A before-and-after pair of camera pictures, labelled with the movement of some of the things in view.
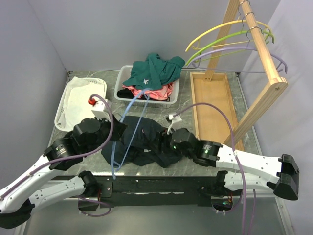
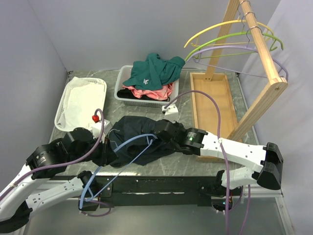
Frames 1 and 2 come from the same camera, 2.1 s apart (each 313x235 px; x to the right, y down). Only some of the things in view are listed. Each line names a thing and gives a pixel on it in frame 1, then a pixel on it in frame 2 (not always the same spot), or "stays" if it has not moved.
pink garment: [163, 94] stays
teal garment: [153, 73] stays
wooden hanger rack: [219, 113] stays
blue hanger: [114, 168] → [121, 170]
